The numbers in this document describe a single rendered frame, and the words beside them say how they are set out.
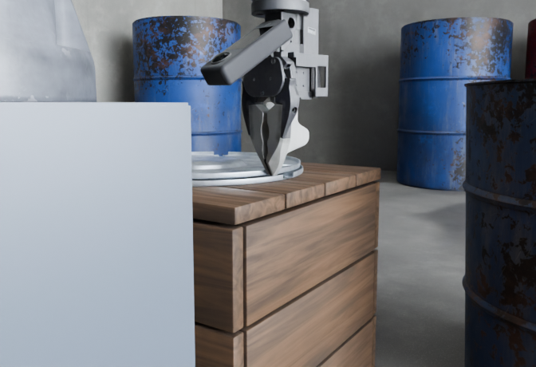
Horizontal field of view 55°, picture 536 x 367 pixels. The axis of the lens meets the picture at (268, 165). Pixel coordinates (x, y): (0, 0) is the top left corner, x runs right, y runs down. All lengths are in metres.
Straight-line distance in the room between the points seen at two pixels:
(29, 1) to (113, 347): 0.16
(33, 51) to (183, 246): 0.11
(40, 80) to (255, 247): 0.34
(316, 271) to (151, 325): 0.42
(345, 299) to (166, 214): 0.53
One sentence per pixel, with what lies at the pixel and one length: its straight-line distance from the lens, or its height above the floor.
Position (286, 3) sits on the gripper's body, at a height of 0.57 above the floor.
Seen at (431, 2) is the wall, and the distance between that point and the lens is 3.58.
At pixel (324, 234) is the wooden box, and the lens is 0.67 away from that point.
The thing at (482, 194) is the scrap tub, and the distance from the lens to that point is 0.79.
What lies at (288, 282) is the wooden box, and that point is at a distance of 0.61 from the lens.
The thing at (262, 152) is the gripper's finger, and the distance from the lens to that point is 0.64.
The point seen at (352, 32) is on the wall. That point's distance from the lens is 3.67.
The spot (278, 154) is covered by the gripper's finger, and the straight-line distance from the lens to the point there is 0.63.
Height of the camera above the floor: 0.45
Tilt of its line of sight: 7 degrees down
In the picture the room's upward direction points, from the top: straight up
